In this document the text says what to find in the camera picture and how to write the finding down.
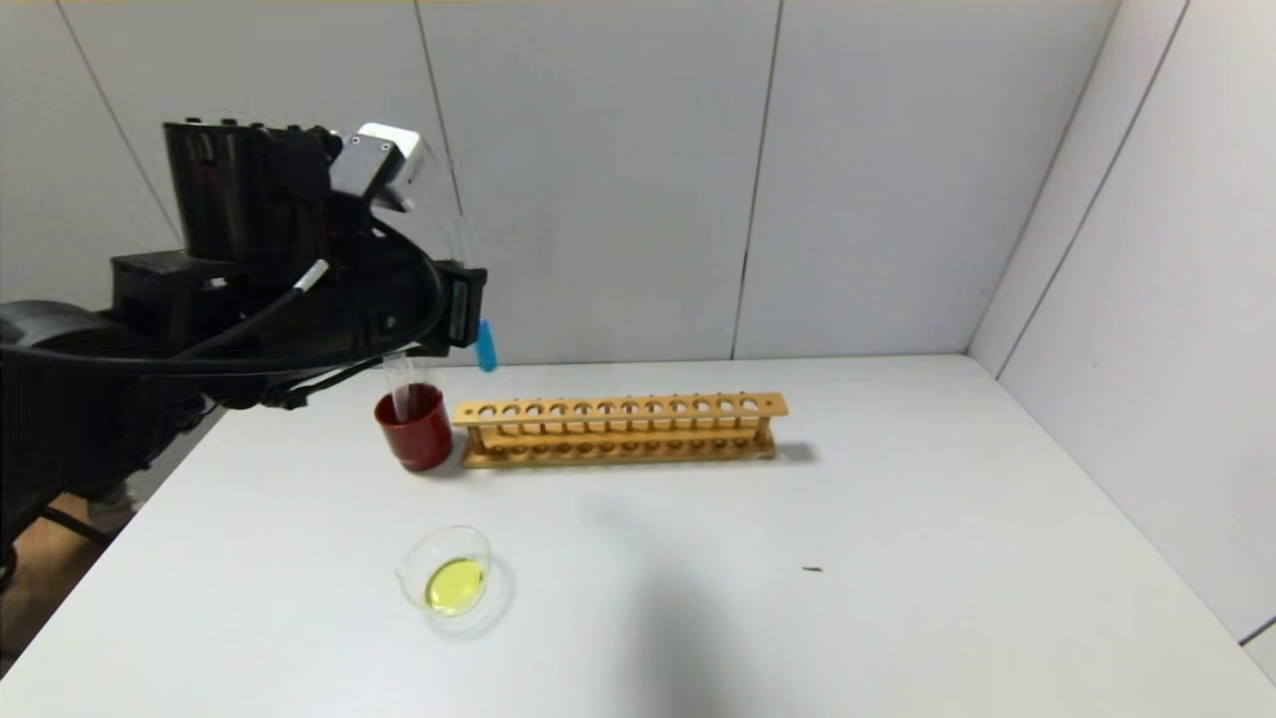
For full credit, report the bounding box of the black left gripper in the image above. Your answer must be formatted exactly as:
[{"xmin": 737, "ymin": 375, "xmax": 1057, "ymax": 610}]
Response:
[{"xmin": 365, "ymin": 258, "xmax": 489, "ymax": 359}]

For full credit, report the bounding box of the test tube with blue pigment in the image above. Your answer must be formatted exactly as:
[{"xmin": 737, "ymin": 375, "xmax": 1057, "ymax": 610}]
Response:
[{"xmin": 454, "ymin": 214, "xmax": 498, "ymax": 373}]

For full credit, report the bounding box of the test tube with yellow pigment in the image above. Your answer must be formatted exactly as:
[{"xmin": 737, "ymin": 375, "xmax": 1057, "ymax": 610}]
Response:
[{"xmin": 384, "ymin": 351, "xmax": 415, "ymax": 423}]

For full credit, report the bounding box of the wooden test tube rack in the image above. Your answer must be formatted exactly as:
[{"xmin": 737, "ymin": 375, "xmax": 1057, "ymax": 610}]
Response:
[{"xmin": 452, "ymin": 391, "xmax": 790, "ymax": 470}]

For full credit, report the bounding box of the dark red plastic cup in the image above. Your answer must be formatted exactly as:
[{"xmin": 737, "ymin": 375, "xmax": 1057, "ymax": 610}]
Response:
[{"xmin": 374, "ymin": 383, "xmax": 455, "ymax": 473}]

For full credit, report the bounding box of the clear glass dish with spout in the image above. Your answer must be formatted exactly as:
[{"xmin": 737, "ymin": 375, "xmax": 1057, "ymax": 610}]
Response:
[{"xmin": 396, "ymin": 526, "xmax": 512, "ymax": 636}]

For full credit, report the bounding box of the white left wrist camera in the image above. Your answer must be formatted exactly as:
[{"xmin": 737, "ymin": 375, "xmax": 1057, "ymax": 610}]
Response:
[{"xmin": 331, "ymin": 123, "xmax": 425, "ymax": 212}]

